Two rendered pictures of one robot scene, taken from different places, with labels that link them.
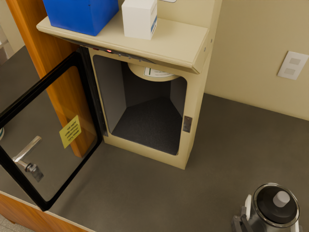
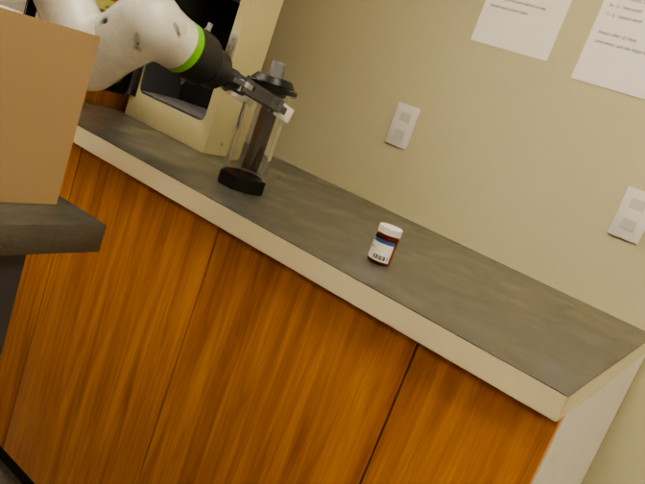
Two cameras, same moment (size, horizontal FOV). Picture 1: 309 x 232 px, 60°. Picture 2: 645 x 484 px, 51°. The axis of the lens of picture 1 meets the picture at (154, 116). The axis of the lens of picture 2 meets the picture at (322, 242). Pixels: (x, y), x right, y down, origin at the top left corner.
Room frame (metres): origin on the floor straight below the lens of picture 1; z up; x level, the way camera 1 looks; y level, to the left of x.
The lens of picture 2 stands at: (-1.10, -0.76, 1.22)
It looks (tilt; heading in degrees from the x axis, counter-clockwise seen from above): 13 degrees down; 11
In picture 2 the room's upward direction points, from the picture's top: 20 degrees clockwise
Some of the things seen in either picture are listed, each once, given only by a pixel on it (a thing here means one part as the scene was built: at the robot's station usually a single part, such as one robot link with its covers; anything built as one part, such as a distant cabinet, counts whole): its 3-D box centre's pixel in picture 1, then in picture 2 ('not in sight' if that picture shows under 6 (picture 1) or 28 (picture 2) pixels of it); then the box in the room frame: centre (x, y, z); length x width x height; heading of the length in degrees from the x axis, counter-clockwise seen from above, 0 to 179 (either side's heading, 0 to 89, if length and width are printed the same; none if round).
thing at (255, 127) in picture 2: (263, 218); (256, 133); (0.25, -0.30, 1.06); 0.11 x 0.11 x 0.21
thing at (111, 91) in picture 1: (155, 84); (224, 47); (0.63, 0.00, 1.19); 0.26 x 0.24 x 0.35; 69
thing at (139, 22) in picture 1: (140, 16); not in sight; (0.45, 0.03, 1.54); 0.05 x 0.05 x 0.06; 77
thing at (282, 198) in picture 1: (278, 201); (274, 78); (0.25, -0.30, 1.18); 0.09 x 0.09 x 0.07
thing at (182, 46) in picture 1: (123, 48); not in sight; (0.46, 0.06, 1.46); 0.32 x 0.12 x 0.10; 69
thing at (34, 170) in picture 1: (35, 173); not in sight; (0.32, 0.30, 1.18); 0.02 x 0.02 x 0.06; 62
